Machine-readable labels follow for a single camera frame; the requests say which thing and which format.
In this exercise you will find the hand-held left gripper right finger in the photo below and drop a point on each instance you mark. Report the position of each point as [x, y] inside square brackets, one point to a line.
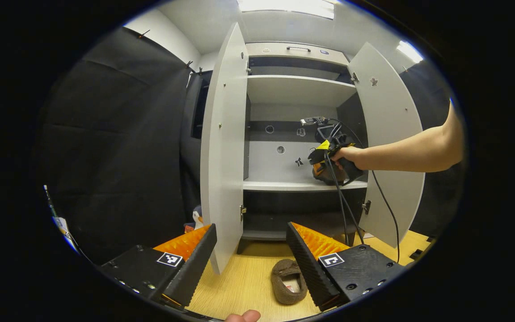
[311, 268]

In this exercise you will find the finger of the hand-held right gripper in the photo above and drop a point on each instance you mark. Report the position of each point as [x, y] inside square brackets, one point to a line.
[319, 169]

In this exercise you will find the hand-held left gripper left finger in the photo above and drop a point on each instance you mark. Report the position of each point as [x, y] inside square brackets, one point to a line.
[195, 268]

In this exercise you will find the white shoe cabinet door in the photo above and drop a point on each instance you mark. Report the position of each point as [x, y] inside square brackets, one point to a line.
[224, 156]
[387, 103]

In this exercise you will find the white cabinet drawer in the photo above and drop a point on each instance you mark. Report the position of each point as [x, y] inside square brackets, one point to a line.
[275, 56]

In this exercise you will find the brown fuzzy shoe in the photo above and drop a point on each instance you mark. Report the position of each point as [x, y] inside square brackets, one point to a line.
[329, 180]
[284, 270]

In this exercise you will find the white shoe cabinet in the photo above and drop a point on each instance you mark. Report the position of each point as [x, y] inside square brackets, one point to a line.
[297, 89]

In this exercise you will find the rectangular ceiling light panel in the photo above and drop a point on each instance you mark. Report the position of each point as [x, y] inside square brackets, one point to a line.
[289, 8]
[409, 51]

